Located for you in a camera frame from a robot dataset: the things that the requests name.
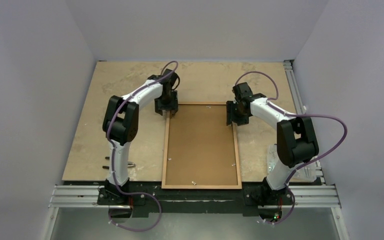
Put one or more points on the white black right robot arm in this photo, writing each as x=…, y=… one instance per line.
x=296, y=141

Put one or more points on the aluminium side rail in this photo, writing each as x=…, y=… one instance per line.
x=300, y=108

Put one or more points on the clear plastic parts box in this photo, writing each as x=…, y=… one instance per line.
x=306, y=174

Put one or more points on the aluminium front rail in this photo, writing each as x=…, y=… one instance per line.
x=70, y=196

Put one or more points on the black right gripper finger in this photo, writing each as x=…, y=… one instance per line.
x=230, y=107
x=241, y=119

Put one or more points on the blue wooden picture frame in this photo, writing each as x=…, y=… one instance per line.
x=202, y=187

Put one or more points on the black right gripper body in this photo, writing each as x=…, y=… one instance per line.
x=232, y=112

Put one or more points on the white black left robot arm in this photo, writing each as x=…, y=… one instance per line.
x=121, y=122

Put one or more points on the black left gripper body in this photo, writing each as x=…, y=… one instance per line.
x=166, y=97

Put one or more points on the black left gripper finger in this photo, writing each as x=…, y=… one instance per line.
x=158, y=106
x=173, y=107

